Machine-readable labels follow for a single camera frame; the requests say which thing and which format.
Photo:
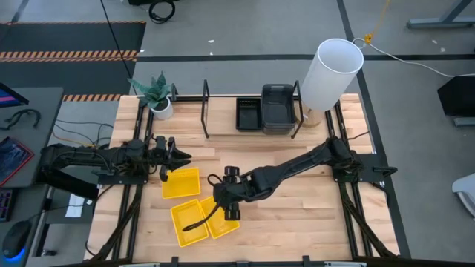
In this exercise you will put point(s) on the black box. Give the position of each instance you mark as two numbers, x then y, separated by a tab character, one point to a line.
458	96

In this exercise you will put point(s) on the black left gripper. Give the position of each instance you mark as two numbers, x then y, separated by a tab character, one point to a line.
165	155

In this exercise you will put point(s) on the black computer mouse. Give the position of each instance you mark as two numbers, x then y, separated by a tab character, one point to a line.
16	237

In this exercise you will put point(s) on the black frame wooden board shelf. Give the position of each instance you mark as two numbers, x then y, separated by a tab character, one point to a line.
222	118

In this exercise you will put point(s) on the yellow slotted plastic basket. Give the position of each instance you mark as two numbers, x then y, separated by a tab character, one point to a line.
222	226
182	183
189	226

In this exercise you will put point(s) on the black mat hazard striped edge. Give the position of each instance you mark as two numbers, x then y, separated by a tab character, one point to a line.
74	37

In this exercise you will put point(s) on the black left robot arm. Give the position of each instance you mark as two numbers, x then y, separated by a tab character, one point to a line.
74	155

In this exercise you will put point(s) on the black slotted plastic basket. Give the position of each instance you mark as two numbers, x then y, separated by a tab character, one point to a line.
248	116

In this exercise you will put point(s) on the grey desk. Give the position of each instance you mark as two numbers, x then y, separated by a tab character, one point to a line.
41	111

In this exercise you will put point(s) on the translucent grey plastic bin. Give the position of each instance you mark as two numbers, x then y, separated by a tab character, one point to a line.
277	107
278	132

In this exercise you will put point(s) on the grey metal foot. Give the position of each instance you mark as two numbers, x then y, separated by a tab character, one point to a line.
465	122

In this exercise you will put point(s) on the white plant pot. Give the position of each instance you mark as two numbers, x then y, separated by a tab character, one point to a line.
163	113

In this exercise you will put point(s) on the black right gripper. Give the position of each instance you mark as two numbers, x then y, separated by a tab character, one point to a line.
230	194

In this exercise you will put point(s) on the green leafy plant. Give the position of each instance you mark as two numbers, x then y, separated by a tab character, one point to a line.
156	92

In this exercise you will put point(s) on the black metal table frame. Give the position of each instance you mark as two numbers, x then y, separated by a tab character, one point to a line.
129	230

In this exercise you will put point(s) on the red edged tablet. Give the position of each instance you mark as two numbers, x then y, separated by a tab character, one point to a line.
11	159

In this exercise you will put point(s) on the grey metal table leg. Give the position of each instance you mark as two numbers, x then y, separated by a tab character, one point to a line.
438	23

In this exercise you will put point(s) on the black keyboard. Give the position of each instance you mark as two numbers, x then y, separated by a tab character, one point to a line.
5	204

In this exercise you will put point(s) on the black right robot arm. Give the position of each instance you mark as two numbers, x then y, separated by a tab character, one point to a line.
297	163

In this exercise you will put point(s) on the computer monitor on desk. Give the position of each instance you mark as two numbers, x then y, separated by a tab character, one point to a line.
9	98

